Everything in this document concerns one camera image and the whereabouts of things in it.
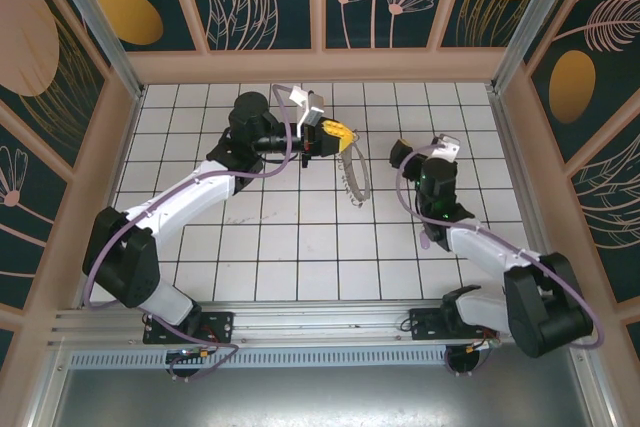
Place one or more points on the curved numbered steel plate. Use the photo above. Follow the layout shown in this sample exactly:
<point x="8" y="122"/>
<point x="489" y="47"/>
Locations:
<point x="361" y="174"/>

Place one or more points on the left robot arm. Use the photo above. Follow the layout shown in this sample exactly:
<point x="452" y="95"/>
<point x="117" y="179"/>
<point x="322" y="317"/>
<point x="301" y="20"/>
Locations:
<point x="190" y="192"/>

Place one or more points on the grey metal sheet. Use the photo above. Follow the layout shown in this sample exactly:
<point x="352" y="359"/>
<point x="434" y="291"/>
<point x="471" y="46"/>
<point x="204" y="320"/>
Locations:
<point x="320" y="397"/>

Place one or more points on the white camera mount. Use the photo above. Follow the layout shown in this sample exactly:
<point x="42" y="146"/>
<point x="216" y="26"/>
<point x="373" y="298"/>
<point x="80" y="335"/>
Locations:
<point x="447" y="147"/>
<point x="298" y="94"/>

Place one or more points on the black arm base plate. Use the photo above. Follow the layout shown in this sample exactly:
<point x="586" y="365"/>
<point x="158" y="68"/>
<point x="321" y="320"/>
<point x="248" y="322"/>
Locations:
<point x="220" y="322"/>
<point x="425" y="324"/>

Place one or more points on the aluminium corner post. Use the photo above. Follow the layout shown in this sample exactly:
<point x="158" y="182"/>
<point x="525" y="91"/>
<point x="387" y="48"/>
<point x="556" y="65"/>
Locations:
<point x="532" y="22"/>
<point x="107" y="42"/>

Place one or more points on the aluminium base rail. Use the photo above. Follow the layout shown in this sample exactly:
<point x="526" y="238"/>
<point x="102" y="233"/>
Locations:
<point x="320" y="319"/>

